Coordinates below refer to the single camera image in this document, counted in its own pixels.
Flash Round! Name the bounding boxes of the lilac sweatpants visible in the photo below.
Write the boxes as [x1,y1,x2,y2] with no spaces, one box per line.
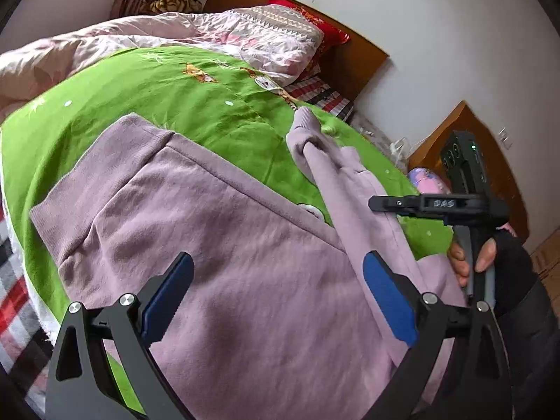
[29,110,464,419]

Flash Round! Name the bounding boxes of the black sleeved right forearm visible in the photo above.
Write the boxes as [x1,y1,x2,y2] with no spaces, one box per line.
[496,281,559,419]

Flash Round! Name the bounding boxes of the right hand black glove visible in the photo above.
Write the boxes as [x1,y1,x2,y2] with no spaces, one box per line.
[474,229,538,316]

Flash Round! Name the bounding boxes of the rolled pink quilt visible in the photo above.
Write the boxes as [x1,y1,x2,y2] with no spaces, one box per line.
[407,167,451,194]

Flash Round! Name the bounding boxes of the brown wooden headboard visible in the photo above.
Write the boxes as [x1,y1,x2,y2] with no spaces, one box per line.
[203,0,389,100]
[407,99,531,252]

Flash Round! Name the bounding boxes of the cluttered nightstand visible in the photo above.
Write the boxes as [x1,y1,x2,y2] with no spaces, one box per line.
[349,111,410,174]

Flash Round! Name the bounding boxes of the red plaid cloth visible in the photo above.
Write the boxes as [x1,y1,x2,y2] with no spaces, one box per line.
[1,219,53,419]

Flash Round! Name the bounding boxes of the plaid pillow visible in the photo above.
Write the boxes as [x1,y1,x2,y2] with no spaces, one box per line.
[286,75,354,121]

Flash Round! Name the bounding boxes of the red pillow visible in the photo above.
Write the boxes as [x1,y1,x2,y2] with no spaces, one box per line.
[268,0,350,80]

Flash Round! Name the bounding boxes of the green bed sheet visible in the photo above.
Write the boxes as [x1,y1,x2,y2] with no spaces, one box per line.
[1,45,451,337]

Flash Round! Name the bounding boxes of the pale pink patterned quilt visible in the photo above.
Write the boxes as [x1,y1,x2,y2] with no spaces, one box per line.
[1,5,324,119]

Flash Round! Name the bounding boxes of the yellow plush toy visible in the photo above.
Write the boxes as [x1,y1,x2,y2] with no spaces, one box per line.
[139,0,203,15]

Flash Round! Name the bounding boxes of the wall power socket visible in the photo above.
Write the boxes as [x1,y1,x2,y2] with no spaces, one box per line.
[498,127,512,150]

